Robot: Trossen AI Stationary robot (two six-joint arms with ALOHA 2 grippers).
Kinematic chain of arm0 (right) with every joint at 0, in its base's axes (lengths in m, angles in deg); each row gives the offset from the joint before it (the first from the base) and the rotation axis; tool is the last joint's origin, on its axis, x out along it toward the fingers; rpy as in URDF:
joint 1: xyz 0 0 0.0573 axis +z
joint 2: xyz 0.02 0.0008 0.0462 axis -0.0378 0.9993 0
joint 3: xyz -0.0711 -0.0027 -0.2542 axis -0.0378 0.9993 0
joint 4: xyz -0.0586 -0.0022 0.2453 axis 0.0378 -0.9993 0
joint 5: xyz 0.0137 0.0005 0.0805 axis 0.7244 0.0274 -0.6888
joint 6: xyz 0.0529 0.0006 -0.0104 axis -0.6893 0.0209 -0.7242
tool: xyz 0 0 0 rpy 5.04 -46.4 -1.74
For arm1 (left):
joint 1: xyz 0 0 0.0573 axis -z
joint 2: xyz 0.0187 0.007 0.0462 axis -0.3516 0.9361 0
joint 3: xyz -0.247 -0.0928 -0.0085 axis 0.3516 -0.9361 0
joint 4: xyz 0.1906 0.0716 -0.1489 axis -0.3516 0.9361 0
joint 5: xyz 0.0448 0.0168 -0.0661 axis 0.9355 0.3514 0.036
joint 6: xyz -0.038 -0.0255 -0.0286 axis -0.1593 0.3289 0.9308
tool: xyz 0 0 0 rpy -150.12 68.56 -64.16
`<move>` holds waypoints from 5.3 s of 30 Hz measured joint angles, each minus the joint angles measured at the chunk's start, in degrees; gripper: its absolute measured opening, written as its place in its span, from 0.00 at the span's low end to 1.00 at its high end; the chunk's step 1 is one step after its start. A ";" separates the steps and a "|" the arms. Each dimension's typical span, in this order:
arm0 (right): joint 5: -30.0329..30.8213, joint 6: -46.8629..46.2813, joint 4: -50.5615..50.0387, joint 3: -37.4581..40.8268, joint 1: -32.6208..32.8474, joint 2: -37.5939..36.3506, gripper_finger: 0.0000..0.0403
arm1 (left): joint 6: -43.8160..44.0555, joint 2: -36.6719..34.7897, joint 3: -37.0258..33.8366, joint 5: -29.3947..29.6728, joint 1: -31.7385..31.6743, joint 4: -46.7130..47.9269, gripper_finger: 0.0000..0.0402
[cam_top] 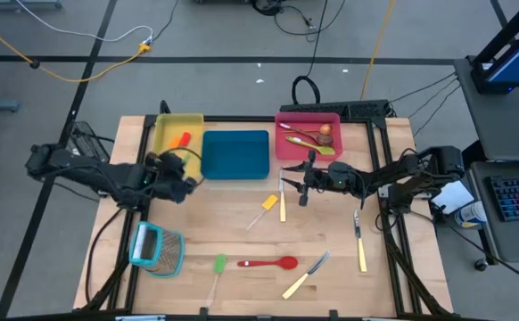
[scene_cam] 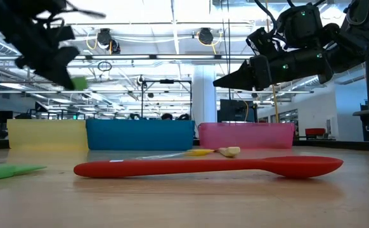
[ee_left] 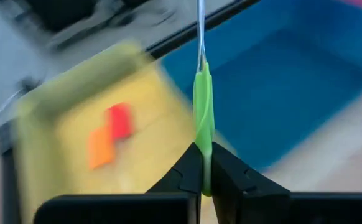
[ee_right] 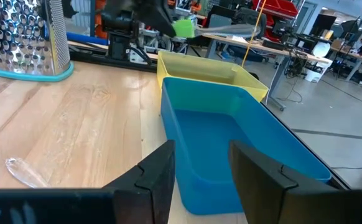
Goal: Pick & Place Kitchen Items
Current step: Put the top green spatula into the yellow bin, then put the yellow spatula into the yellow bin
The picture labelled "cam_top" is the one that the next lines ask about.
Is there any grey desk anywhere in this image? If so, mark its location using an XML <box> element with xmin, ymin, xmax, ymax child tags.
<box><xmin>453</xmin><ymin>57</ymin><xmax>519</xmax><ymax>264</ymax></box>

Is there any white and blue can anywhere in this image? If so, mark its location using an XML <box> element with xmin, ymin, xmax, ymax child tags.
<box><xmin>454</xmin><ymin>200</ymin><xmax>489</xmax><ymax>229</ymax></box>

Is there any black perforated power box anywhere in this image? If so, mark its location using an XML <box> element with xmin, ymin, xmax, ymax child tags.
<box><xmin>279</xmin><ymin>99</ymin><xmax>391</xmax><ymax>120</ymax></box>

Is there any tangled black cable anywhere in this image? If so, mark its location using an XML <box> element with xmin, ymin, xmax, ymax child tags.
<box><xmin>251</xmin><ymin>0</ymin><xmax>348</xmax><ymax>44</ymax></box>

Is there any yellow plastic bin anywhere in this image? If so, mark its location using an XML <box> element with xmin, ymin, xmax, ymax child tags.
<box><xmin>151</xmin><ymin>112</ymin><xmax>205</xmax><ymax>182</ymax></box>

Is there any red plastic bin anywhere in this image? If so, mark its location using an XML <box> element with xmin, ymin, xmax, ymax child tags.
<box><xmin>275</xmin><ymin>111</ymin><xmax>344</xmax><ymax>162</ymax></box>

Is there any blue plastic bin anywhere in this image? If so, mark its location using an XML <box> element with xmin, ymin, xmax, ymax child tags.
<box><xmin>200</xmin><ymin>129</ymin><xmax>271</xmax><ymax>181</ymax></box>

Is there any white cable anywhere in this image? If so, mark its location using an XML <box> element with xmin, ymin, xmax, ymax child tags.
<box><xmin>15</xmin><ymin>0</ymin><xmax>155</xmax><ymax>44</ymax></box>

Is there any dark wooden spoon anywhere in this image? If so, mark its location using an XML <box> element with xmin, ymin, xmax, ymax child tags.
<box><xmin>278</xmin><ymin>123</ymin><xmax>334</xmax><ymax>147</ymax></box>

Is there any teal box grater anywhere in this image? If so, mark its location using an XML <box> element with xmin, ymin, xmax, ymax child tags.
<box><xmin>128</xmin><ymin>220</ymin><xmax>185</xmax><ymax>279</ymax></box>

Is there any white paper sheet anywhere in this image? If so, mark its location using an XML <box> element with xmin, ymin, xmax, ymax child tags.
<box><xmin>430</xmin><ymin>179</ymin><xmax>477</xmax><ymax>216</ymax></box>

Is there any orange-yellow extension cable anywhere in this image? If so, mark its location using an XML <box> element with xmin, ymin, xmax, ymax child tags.
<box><xmin>0</xmin><ymin>12</ymin><xmax>152</xmax><ymax>85</ymax></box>

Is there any silver metal bracket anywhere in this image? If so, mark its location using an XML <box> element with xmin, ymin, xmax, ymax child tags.
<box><xmin>115</xmin><ymin>314</ymin><xmax>168</xmax><ymax>321</ymax></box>

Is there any black looped cable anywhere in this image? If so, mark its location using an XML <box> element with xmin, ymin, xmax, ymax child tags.
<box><xmin>291</xmin><ymin>0</ymin><xmax>330</xmax><ymax>106</ymax></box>

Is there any red silicone spoon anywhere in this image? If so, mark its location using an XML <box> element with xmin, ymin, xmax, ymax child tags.
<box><xmin>236</xmin><ymin>255</ymin><xmax>299</xmax><ymax>271</ymax></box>

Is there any yellow hanging cable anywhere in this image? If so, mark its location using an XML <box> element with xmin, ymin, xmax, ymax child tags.
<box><xmin>359</xmin><ymin>0</ymin><xmax>397</xmax><ymax>102</ymax></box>

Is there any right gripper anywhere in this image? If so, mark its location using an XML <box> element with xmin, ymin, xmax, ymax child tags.
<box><xmin>280</xmin><ymin>149</ymin><xmax>334</xmax><ymax>208</ymax></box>

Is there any black mesh power unit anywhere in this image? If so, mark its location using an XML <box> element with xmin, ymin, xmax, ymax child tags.
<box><xmin>66</xmin><ymin>120</ymin><xmax>111</xmax><ymax>164</ymax></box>

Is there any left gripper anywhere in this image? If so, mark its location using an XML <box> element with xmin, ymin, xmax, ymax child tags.
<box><xmin>145</xmin><ymin>152</ymin><xmax>199</xmax><ymax>206</ymax></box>

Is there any yellow silicone spatula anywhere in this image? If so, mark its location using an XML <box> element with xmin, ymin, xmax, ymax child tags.
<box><xmin>244</xmin><ymin>193</ymin><xmax>280</xmax><ymax>232</ymax></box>

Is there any green silicone spoon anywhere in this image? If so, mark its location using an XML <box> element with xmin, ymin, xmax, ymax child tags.
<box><xmin>285</xmin><ymin>136</ymin><xmax>337</xmax><ymax>157</ymax></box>

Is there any cream-handled table knife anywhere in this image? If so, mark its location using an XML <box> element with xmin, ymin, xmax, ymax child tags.
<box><xmin>277</xmin><ymin>168</ymin><xmax>288</xmax><ymax>223</ymax></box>
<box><xmin>281</xmin><ymin>251</ymin><xmax>331</xmax><ymax>300</ymax></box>
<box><xmin>353</xmin><ymin>210</ymin><xmax>368</xmax><ymax>274</ymax></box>

